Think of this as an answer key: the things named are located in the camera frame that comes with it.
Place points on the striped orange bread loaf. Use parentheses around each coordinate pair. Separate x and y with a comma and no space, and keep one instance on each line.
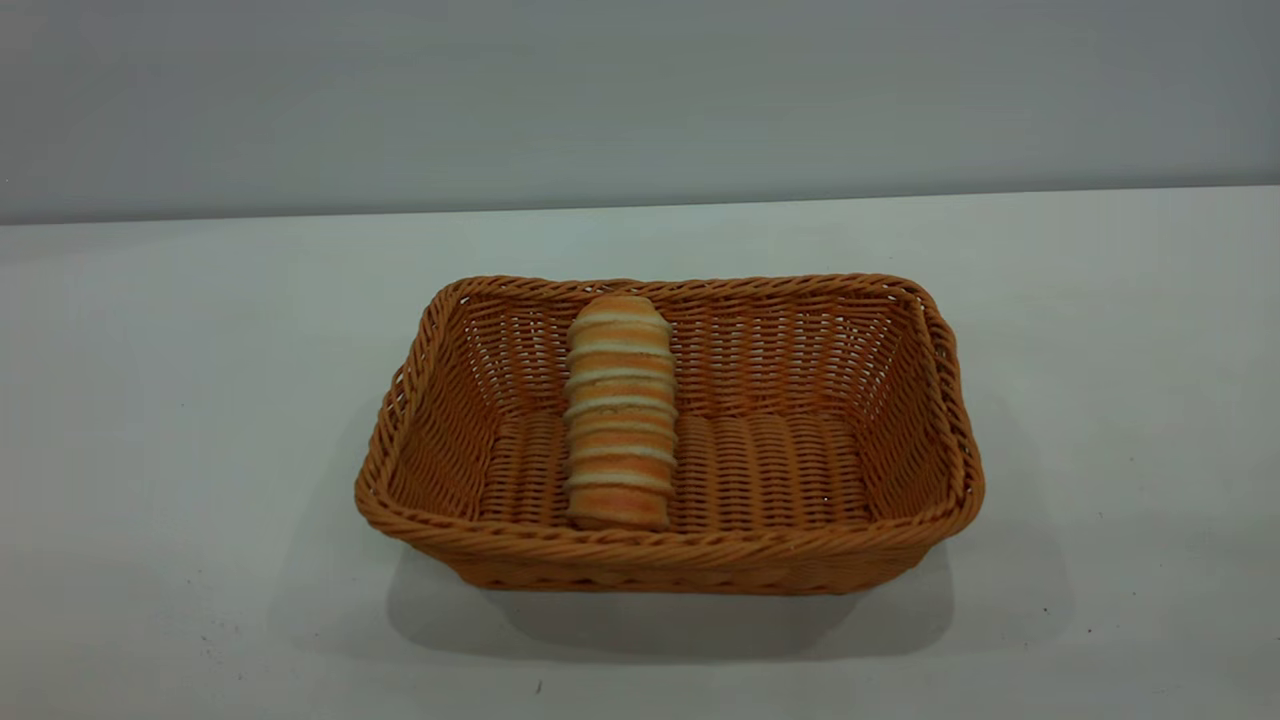
(620,430)

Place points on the orange-brown woven wicker basket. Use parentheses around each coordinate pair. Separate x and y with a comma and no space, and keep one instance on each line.
(800,470)

